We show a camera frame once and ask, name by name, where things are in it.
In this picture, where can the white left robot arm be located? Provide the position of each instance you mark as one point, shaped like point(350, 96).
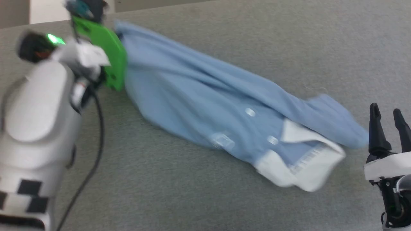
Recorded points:
point(35, 122)

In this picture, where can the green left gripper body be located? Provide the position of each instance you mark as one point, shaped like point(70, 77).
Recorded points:
point(112, 54)

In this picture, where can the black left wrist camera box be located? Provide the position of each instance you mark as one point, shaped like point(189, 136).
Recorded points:
point(88, 8)

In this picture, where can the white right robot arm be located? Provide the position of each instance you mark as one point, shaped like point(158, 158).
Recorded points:
point(395, 199)

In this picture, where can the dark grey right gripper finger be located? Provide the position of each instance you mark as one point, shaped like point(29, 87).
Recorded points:
point(404, 134)
point(377, 134)

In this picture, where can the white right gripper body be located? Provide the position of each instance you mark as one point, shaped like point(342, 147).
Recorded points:
point(388, 165)

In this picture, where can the light blue polo shirt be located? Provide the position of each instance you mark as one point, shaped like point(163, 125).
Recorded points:
point(208, 96)

